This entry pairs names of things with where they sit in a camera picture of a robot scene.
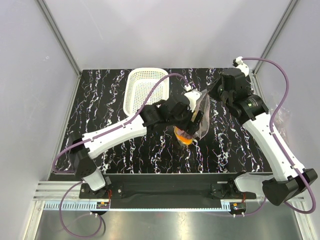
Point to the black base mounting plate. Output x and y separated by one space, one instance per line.
167 191

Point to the clear pink-dotted zip bag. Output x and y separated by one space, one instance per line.
200 104

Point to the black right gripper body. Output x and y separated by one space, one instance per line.
213 91

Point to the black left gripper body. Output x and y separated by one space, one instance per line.
184 121

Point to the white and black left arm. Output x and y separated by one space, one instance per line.
178 112

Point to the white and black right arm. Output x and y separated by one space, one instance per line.
289 177

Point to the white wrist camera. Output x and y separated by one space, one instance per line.
193 95
238 63

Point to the pile of spare plastic bags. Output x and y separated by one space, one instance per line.
281 121

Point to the white perforated plastic basket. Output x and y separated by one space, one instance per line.
139 85

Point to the orange mango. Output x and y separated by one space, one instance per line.
183 137

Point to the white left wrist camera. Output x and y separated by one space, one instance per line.
193 95

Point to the aluminium frame rail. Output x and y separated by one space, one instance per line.
55 190

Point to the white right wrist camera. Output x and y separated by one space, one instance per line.
238 63

